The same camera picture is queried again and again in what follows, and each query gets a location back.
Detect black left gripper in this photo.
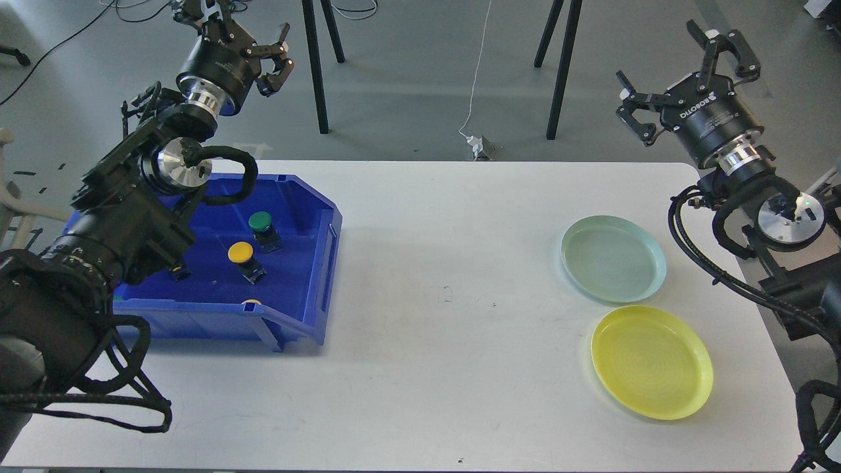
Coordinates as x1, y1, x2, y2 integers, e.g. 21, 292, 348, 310
172, 1, 294, 116

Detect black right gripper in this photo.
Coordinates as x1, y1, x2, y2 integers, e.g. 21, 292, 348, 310
615, 20, 766, 170

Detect yellow push button bin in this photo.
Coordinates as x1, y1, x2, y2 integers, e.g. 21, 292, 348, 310
227, 240, 265, 285
168, 261, 192, 282

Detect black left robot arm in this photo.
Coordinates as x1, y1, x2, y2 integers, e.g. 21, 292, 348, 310
2, 1, 294, 450

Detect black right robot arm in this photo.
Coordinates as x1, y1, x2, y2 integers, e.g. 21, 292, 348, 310
616, 20, 839, 363

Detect green push button in bin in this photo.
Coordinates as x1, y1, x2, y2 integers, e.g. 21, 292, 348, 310
248, 212, 283, 254

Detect light green plate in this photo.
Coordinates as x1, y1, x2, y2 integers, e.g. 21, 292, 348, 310
558, 215, 668, 305

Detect yellow plate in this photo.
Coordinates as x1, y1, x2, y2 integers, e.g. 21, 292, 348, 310
591, 305, 714, 421

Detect black tripod left legs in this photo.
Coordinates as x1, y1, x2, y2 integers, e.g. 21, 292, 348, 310
301, 1, 346, 135

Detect black tripod legs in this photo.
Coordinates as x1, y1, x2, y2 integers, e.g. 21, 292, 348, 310
301, 1, 346, 135
534, 1, 583, 141

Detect black tripod right legs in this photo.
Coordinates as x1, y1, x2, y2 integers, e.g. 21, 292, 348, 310
534, 1, 583, 141

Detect blue plastic bin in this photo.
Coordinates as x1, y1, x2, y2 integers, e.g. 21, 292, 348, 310
63, 173, 343, 353

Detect white power plug adapter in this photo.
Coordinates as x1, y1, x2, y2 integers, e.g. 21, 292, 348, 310
466, 135, 497, 162

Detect black floor cable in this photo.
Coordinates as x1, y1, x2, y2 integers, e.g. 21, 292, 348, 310
0, 0, 178, 107

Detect white cable on floor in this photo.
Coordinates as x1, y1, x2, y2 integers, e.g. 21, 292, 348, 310
458, 0, 493, 140

